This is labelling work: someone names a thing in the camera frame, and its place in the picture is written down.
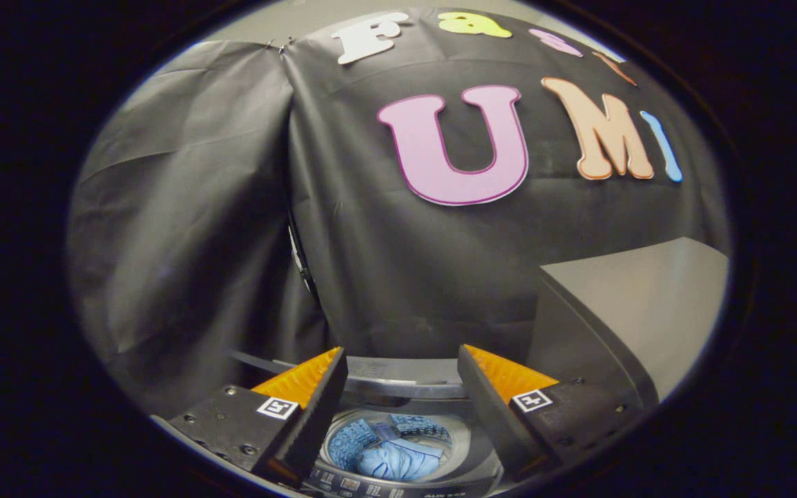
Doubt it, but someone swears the grey washing machine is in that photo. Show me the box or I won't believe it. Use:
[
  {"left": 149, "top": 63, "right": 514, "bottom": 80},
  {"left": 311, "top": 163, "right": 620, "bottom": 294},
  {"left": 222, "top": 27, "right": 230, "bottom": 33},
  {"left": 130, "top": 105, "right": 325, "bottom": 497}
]
[{"left": 302, "top": 393, "right": 511, "bottom": 498}]

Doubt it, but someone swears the black backdrop cloth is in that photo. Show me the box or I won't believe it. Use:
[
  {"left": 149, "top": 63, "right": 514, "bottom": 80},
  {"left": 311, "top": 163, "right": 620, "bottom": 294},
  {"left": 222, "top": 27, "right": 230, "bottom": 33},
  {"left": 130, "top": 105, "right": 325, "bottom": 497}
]
[{"left": 66, "top": 7, "right": 731, "bottom": 416}]

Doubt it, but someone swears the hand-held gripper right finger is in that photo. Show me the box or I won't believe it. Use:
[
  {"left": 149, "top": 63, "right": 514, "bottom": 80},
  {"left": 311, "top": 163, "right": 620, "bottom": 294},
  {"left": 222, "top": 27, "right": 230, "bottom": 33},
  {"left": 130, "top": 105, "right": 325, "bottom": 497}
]
[{"left": 457, "top": 344, "right": 645, "bottom": 483}]

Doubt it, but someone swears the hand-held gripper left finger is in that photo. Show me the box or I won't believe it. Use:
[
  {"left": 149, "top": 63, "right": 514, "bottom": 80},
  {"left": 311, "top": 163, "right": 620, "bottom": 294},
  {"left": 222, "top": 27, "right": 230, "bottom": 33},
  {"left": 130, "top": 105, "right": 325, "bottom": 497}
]
[{"left": 167, "top": 347, "right": 348, "bottom": 487}]

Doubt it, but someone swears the light blue buttoned shirt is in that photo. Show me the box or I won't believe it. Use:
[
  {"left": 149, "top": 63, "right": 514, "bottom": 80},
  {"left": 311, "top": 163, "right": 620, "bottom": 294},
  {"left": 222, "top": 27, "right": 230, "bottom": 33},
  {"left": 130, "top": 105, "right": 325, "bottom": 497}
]
[{"left": 356, "top": 423, "right": 445, "bottom": 482}]

